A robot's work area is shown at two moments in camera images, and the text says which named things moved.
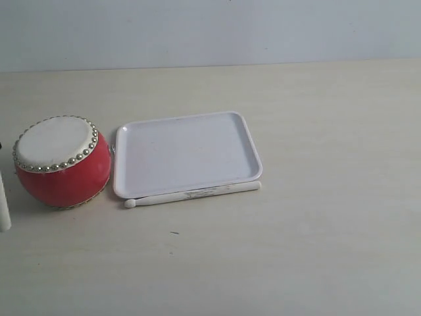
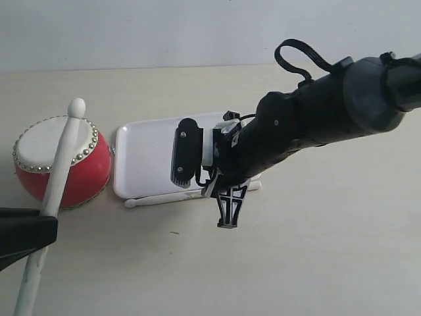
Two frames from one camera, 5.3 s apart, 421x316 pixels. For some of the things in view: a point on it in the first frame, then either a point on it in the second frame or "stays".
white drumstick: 5,218 -> 75,110
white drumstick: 202,192 stays
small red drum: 62,161 stays
